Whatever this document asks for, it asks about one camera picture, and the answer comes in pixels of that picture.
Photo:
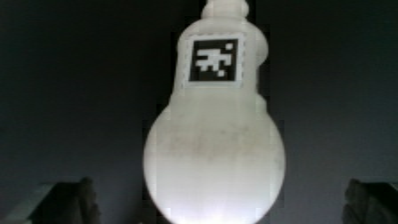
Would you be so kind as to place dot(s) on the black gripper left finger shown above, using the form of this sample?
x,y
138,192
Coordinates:
x,y
61,204

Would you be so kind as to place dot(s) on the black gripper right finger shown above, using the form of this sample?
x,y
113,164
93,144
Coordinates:
x,y
372,203

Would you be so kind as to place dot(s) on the white lamp bulb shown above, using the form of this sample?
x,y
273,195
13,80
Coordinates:
x,y
214,153

